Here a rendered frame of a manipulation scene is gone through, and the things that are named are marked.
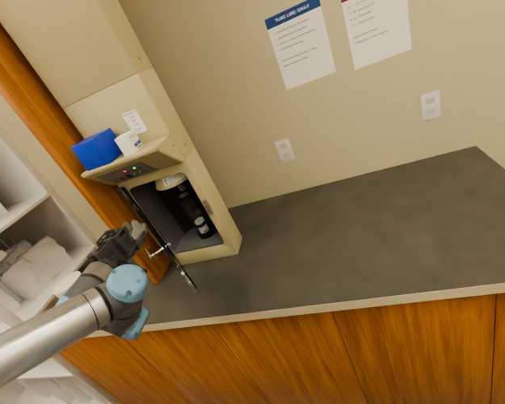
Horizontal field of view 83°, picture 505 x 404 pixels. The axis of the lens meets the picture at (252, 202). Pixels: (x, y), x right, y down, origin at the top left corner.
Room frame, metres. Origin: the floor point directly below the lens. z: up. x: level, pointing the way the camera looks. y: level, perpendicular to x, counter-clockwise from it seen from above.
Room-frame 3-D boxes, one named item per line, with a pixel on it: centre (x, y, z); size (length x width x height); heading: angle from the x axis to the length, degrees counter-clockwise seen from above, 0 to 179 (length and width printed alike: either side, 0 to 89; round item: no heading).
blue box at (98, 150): (1.03, 0.39, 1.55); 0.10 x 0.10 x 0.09; 68
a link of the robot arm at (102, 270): (0.64, 0.44, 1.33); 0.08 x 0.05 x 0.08; 68
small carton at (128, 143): (0.99, 0.28, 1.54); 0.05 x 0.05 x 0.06; 76
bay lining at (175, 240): (1.17, 0.25, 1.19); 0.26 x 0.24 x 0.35; 68
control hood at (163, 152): (1.00, 0.32, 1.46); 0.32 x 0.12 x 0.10; 68
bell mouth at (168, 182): (1.14, 0.24, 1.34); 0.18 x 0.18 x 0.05
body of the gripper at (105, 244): (0.71, 0.40, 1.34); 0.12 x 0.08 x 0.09; 158
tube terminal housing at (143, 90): (1.17, 0.25, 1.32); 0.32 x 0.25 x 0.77; 68
